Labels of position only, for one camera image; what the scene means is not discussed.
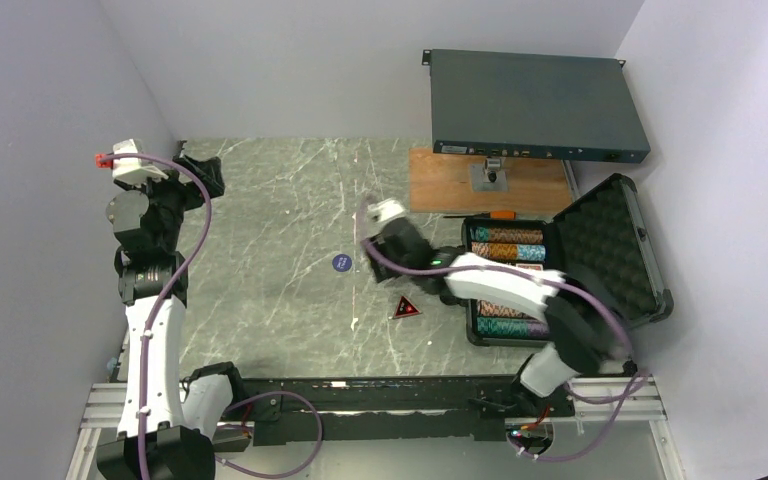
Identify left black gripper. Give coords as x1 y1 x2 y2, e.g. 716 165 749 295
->
114 153 222 252

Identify red triangular dealer button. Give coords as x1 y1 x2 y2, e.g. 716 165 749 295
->
391 296 421 320

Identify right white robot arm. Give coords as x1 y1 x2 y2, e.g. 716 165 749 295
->
355 217 633 415

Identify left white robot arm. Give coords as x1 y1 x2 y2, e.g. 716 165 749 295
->
96 153 248 479

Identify black poker set case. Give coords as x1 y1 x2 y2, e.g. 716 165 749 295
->
462 173 674 328

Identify blue small blind button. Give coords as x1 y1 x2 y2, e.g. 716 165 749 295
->
332 253 353 273

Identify wooden base board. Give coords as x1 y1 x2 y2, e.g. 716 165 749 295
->
408 148 574 217

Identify top poker chip row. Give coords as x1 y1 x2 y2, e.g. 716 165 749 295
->
471 226 544 245

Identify poker chip row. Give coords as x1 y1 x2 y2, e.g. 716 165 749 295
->
476 301 534 320
471 242 547 262
475 316 550 340
471 226 544 245

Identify bottom poker chip row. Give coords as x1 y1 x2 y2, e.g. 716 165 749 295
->
475 316 550 340

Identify red playing card deck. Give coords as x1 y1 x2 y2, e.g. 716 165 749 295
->
515 263 544 271

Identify dark grey rack server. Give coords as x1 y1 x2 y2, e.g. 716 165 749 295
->
422 49 651 164

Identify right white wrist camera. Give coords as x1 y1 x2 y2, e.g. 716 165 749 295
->
365 198 407 226

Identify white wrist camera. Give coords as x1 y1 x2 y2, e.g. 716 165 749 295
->
95 139 168 187
365 198 407 226

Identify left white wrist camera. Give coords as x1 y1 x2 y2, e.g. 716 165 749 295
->
95 139 168 187

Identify orange handled screwdriver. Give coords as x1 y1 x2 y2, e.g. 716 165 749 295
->
444 210 517 221

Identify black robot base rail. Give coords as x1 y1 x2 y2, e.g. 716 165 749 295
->
220 375 575 446

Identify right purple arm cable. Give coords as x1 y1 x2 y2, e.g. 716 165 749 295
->
355 195 652 464

